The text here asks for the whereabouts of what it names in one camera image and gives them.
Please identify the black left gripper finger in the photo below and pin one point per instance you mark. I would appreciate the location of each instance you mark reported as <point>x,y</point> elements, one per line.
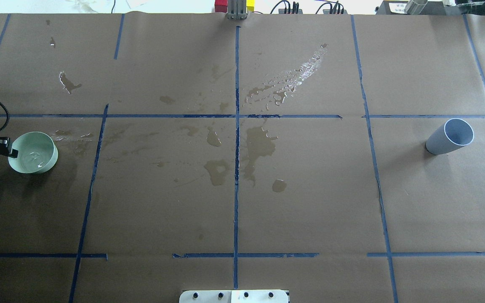
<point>13,153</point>

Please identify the light green bowl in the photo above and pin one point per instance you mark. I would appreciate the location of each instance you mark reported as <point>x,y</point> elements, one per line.
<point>37,153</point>

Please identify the blue-grey plastic cup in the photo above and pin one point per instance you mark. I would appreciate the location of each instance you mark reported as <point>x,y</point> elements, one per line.
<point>454,134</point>

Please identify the red cube block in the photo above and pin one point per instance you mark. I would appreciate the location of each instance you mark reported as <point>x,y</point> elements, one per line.
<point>221,6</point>

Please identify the yellow cube block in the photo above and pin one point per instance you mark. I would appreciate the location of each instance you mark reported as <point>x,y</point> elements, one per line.
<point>250,5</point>

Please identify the metal cup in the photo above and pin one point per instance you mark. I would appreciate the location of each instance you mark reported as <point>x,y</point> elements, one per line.
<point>415,7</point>

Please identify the black box under cup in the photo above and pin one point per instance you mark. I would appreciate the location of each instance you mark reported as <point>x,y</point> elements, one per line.
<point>433,7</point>

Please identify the aluminium frame post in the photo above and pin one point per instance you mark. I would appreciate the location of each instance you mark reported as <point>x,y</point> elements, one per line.
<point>237,9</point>

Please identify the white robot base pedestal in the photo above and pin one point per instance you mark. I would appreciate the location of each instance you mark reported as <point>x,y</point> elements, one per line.
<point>235,296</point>

